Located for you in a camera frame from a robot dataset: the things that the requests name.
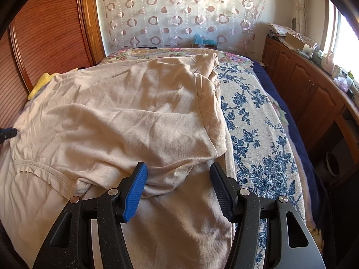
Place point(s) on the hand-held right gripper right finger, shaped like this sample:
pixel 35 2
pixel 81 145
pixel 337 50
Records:
pixel 221 190

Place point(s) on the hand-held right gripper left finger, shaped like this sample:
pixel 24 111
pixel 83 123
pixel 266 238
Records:
pixel 137 190

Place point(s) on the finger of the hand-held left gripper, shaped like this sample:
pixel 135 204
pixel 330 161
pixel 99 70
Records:
pixel 7 134

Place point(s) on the beige printed t-shirt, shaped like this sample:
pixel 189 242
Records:
pixel 126 117

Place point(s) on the yellow plush toy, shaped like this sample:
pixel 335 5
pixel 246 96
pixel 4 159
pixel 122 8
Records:
pixel 42 85

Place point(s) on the blue floral bedsheet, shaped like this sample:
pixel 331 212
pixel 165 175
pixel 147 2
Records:
pixel 252 123

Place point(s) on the wooden headboard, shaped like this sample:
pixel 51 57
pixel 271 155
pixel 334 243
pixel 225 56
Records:
pixel 42 33

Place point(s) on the navy blue blanket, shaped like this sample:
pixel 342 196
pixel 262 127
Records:
pixel 283 95

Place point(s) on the round dark bin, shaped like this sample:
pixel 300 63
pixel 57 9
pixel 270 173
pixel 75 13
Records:
pixel 333 164

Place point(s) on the wooden side cabinet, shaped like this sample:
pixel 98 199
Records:
pixel 303 84

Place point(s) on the teal box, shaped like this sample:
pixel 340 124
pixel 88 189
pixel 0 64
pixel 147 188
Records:
pixel 204 40

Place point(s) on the open cardboard box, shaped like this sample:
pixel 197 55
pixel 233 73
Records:
pixel 296 42

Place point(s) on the pale pink bottle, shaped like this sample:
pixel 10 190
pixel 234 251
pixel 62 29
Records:
pixel 328 63

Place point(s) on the patterned wrapping paper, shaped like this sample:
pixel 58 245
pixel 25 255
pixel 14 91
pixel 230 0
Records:
pixel 280 28

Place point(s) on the sheer curtain with circles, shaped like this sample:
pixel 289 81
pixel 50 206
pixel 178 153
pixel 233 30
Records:
pixel 174 11

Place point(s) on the bright window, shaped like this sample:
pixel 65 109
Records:
pixel 345 47

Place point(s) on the narrow floral curtain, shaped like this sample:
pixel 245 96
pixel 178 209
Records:
pixel 300 2

